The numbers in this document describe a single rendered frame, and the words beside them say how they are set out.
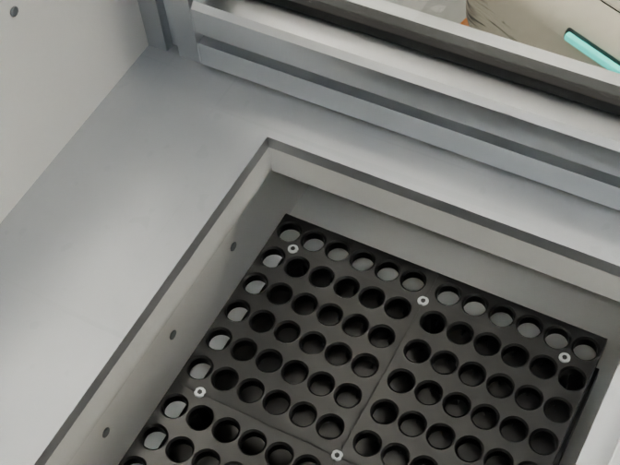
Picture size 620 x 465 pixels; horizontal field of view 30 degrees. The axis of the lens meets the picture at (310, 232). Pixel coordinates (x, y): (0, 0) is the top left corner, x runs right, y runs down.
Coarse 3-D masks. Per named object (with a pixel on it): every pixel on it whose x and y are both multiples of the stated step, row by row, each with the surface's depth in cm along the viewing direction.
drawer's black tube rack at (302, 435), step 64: (256, 256) 59; (256, 320) 61; (320, 320) 60; (384, 320) 57; (448, 320) 56; (192, 384) 55; (256, 384) 55; (320, 384) 58; (384, 384) 55; (448, 384) 54; (512, 384) 54; (576, 384) 58; (128, 448) 54; (192, 448) 56; (256, 448) 56; (320, 448) 53; (384, 448) 53; (448, 448) 52; (512, 448) 52
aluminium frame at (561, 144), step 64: (192, 0) 58; (256, 0) 58; (256, 64) 59; (320, 64) 56; (384, 64) 54; (448, 64) 54; (448, 128) 55; (512, 128) 53; (576, 128) 51; (576, 192) 54
